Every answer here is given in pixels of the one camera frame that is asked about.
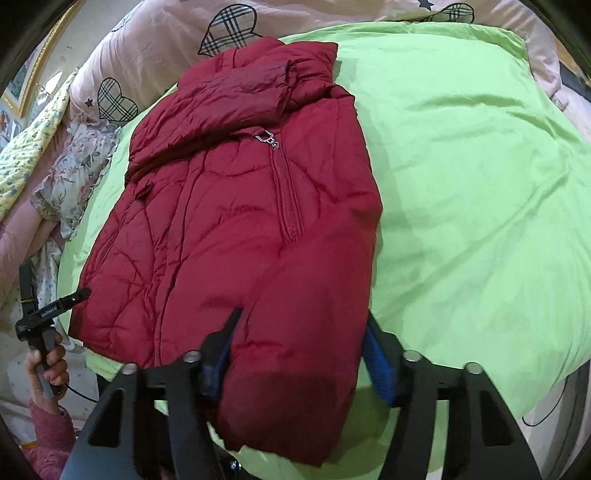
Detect red quilted puffer jacket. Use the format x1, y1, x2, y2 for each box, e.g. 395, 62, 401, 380
69, 37, 382, 466

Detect person's left hand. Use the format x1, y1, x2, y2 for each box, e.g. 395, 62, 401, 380
24, 333, 69, 415

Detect pink bed sheet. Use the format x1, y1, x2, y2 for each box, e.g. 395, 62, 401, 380
0, 115, 70, 416

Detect white floral fabric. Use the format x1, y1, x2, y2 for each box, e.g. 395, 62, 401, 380
32, 120, 120, 240

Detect yellow floral blanket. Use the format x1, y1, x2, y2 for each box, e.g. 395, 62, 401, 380
1, 70, 78, 220

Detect light green bed cover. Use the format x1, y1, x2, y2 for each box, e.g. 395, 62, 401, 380
304, 22, 590, 416

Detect gold framed landscape painting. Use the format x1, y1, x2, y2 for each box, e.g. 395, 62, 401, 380
2, 1, 83, 118

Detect pink duvet with plaid hearts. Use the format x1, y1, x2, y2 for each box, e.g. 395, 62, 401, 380
69, 1, 583, 124

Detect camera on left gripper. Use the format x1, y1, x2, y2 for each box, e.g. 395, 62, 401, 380
19, 260, 38, 318

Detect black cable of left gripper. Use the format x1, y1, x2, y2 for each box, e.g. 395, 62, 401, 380
62, 382, 100, 405

